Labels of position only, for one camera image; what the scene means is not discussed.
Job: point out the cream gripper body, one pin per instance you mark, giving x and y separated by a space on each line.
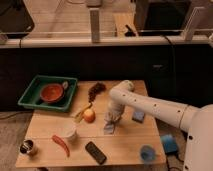
113 115

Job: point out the light blue towel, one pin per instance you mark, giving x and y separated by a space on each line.
109 127

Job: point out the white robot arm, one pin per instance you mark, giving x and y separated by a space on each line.
197 122

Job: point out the orange apple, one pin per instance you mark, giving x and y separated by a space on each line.
89 115

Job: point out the dark grape bunch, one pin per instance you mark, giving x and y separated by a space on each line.
95 90

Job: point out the yellow banana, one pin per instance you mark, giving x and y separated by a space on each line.
78 114

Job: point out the black remote control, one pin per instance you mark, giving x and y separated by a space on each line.
95 152

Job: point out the blue plastic cup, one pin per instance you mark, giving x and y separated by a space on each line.
147 154

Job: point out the small white cup in tray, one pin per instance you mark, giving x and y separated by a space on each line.
65 85

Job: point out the blue tape roll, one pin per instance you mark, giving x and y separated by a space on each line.
169 144

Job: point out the red chili pepper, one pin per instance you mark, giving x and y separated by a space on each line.
61 143

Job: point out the red bowl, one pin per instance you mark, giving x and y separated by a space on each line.
51 93

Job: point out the green plastic tray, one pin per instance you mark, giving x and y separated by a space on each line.
31 96

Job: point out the metal cup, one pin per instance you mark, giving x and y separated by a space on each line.
28 147

